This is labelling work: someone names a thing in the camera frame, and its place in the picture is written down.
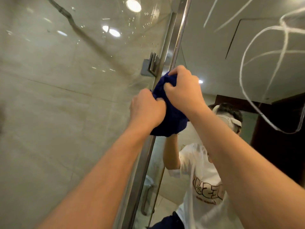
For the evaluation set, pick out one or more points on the white foam streaks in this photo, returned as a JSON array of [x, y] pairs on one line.
[[241, 69]]

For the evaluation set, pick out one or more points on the person's left forearm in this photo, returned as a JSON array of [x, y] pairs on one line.
[[102, 178]]

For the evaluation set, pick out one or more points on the wall mirror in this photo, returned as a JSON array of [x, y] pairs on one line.
[[238, 57]]

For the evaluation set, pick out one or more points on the person's left hand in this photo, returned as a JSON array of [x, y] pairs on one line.
[[145, 109]]

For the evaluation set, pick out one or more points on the person's right hand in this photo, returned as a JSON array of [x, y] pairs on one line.
[[187, 92]]

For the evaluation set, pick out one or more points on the steel shower door frame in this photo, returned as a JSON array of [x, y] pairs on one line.
[[176, 33]]

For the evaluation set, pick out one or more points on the person's right forearm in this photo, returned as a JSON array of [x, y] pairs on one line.
[[238, 174]]

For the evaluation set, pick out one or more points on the person's left thumb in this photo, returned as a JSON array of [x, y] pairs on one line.
[[160, 101]]

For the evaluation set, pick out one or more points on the person's right thumb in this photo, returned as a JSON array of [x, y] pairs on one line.
[[168, 87]]

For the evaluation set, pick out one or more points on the grey metal glass hinge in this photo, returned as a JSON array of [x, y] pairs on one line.
[[149, 65]]

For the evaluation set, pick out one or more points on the glass shower panel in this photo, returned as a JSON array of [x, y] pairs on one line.
[[71, 104]]

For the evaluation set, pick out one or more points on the dark blue cleaning cloth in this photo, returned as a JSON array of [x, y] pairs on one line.
[[170, 121]]

